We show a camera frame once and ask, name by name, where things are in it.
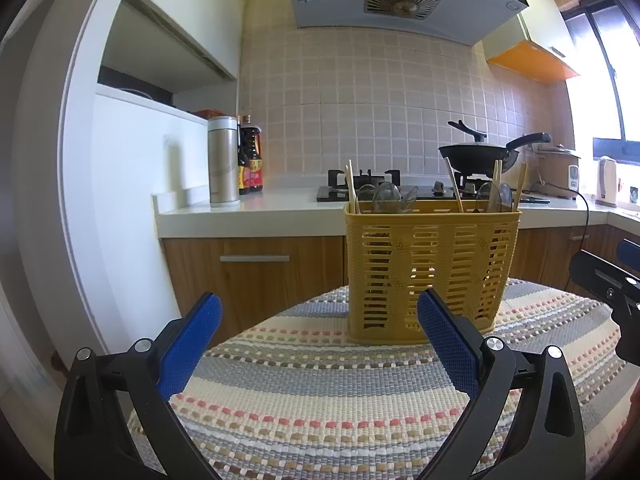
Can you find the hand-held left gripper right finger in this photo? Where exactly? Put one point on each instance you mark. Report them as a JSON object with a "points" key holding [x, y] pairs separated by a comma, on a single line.
{"points": [[450, 345]]}

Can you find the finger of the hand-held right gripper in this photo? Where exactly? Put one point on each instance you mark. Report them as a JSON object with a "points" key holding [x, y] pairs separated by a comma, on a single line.
{"points": [[631, 252], [600, 280]]}

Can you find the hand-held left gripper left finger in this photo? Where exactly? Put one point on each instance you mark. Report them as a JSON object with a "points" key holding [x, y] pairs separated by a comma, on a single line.
{"points": [[192, 340]]}

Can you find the yellow plastic utensil basket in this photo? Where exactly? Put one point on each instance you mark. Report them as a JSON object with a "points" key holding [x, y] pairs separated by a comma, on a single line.
{"points": [[435, 260]]}

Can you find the wooden chopstick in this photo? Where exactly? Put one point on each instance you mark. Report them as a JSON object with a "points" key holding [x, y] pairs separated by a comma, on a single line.
{"points": [[519, 185], [495, 175], [354, 187], [349, 190], [499, 172]]}

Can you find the pale chopstick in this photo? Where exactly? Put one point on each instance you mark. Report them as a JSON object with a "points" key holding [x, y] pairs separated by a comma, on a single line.
{"points": [[453, 185]]}

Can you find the cream electric kettle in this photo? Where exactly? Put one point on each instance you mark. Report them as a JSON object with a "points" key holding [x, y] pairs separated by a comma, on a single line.
{"points": [[607, 182]]}

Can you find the white rice cooker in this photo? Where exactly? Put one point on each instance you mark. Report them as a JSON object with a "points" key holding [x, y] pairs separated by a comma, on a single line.
{"points": [[555, 170]]}

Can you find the striped woven mat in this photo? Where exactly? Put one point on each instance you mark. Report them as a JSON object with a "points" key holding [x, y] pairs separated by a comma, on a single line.
{"points": [[325, 410]]}

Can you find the dark soy sauce bottle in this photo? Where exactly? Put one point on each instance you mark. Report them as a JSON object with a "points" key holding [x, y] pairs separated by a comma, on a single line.
{"points": [[243, 175], [254, 160]]}

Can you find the steel thermos bottle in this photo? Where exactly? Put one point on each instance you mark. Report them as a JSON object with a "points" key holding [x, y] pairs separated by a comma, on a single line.
{"points": [[223, 170]]}

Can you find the black wok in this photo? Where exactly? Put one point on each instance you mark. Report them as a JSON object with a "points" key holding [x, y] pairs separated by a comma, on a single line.
{"points": [[475, 160]]}

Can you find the white partition panel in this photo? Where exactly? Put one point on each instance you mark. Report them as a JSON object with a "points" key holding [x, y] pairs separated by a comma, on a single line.
{"points": [[130, 170]]}

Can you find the black gas stove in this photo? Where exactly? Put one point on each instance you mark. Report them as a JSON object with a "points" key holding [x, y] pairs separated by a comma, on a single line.
{"points": [[332, 192]]}

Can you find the dark framed window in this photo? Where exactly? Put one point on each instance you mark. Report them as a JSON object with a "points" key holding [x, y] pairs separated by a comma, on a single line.
{"points": [[607, 60]]}

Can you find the red-brown container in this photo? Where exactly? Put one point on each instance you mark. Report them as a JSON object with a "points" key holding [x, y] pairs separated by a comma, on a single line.
{"points": [[209, 114]]}

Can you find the white upper cabinet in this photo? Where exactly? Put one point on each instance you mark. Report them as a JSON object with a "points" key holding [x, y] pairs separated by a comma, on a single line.
{"points": [[165, 45]]}

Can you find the white range hood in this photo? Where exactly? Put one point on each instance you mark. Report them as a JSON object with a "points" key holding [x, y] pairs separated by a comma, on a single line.
{"points": [[340, 10]]}

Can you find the small picture frame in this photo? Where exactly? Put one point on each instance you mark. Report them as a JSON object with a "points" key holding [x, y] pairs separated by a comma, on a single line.
{"points": [[634, 195]]}

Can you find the cream wall cabinet orange underside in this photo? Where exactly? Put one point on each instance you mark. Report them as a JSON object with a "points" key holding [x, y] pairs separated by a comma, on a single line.
{"points": [[530, 57]]}

